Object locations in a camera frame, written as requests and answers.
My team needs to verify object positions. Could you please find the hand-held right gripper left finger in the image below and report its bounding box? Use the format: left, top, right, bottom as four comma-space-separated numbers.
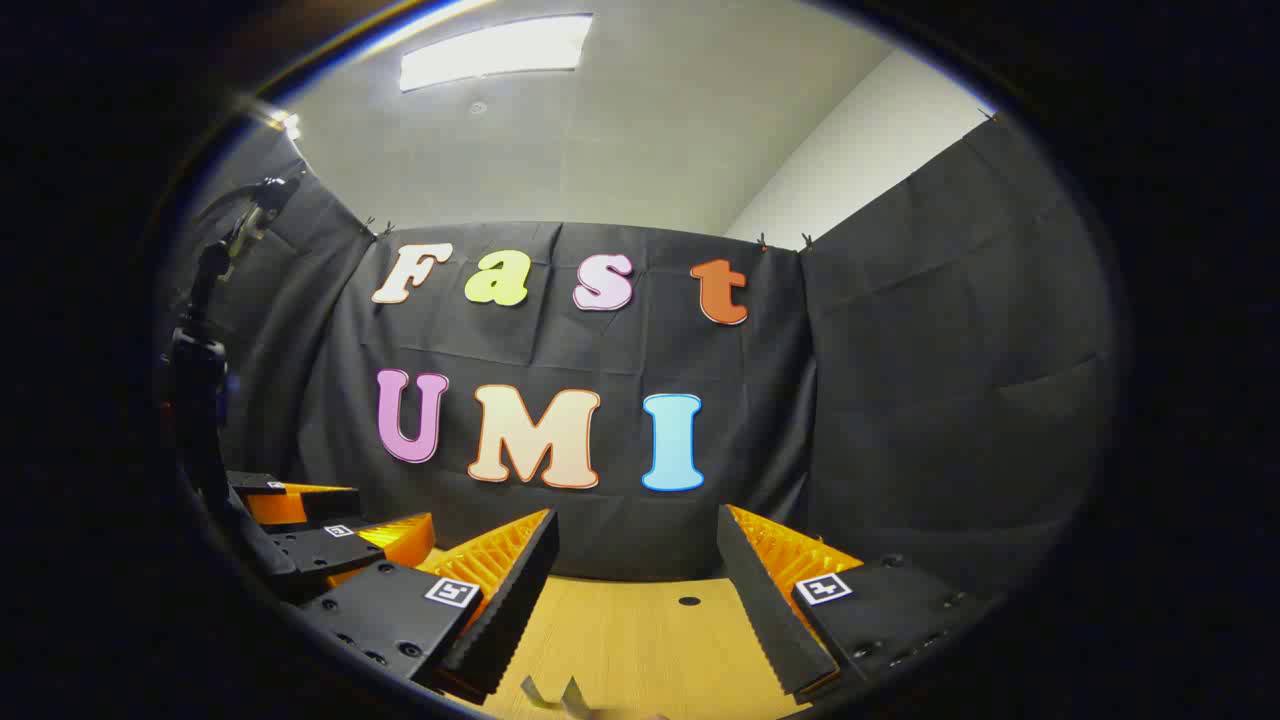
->
300, 508, 561, 704

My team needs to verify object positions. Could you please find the black articulated stand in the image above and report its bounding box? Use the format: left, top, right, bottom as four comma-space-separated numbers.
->
185, 175, 303, 336

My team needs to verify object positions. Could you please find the black backdrop cloth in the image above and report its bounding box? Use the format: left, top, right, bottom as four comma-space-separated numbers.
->
165, 110, 1121, 601

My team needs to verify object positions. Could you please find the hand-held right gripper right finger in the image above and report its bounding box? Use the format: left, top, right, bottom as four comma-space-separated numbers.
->
717, 505, 993, 699

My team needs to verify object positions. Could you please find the ceiling light panel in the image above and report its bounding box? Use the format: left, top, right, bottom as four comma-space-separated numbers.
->
400, 14, 594, 93

